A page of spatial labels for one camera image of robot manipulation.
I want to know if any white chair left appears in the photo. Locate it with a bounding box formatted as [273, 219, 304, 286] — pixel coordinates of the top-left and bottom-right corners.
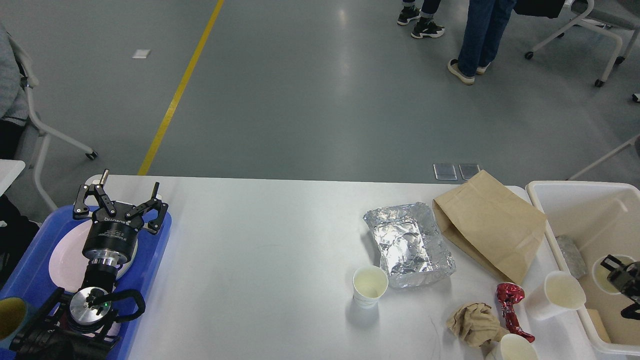
[9, 36, 98, 212]

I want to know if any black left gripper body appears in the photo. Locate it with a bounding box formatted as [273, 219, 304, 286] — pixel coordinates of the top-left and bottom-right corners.
[82, 218, 138, 265]

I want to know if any white paper cup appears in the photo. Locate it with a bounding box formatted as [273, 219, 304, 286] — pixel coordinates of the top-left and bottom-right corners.
[352, 265, 389, 309]
[591, 254, 636, 296]

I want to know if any red foil wrapper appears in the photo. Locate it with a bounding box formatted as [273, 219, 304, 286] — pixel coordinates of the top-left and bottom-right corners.
[496, 282, 536, 343]

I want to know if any left metal floor plate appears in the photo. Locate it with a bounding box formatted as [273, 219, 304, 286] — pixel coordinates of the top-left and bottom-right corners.
[433, 162, 458, 182]

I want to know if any person in blue jeans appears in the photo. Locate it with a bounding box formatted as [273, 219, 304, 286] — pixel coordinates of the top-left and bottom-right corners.
[446, 0, 517, 85]

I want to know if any brown paper bag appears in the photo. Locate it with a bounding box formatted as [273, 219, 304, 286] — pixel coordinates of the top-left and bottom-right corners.
[432, 170, 547, 285]

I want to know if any right metal floor plate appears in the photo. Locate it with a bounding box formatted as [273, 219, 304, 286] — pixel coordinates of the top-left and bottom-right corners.
[458, 163, 482, 181]

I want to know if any pink mug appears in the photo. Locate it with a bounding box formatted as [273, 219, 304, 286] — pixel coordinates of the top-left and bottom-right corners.
[105, 322, 122, 341]

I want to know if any crumpled aluminium foil tray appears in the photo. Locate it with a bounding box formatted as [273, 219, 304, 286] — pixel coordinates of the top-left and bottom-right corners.
[363, 202, 457, 289]

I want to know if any white chair leg right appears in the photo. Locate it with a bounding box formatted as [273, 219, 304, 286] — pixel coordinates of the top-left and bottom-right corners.
[566, 133, 640, 181]

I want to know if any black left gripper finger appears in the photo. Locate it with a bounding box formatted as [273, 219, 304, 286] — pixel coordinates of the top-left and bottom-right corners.
[125, 181, 169, 235]
[72, 168, 118, 222]

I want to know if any person in black trousers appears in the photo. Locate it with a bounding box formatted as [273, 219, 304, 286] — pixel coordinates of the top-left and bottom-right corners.
[397, 0, 446, 39]

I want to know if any pink plate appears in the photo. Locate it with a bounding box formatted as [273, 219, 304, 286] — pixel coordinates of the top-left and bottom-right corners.
[48, 220, 138, 293]

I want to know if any white office chair right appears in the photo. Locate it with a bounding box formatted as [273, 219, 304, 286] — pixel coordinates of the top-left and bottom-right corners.
[524, 0, 640, 88]

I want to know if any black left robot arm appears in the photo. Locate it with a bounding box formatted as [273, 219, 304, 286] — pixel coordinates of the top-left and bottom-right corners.
[1, 171, 172, 360]

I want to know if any white paper on floor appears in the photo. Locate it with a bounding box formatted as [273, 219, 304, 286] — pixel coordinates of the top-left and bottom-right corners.
[131, 48, 151, 60]

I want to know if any crumpled brown paper napkin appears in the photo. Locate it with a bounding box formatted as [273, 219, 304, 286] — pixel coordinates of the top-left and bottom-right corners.
[445, 302, 510, 347]

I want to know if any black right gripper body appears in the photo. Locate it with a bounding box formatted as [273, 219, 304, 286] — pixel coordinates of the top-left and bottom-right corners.
[620, 261, 640, 303]

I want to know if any metal floor plate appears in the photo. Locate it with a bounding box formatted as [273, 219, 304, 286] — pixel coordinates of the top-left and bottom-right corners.
[433, 162, 458, 182]
[458, 163, 482, 181]

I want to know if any seated person grey cardigan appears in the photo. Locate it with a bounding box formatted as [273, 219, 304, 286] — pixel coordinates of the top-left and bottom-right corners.
[0, 24, 29, 160]

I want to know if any white plastic bin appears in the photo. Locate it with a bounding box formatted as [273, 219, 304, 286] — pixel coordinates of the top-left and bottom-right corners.
[526, 181, 640, 356]

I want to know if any white cup bottom edge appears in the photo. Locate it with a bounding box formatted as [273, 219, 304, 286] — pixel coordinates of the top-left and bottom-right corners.
[484, 333, 539, 360]

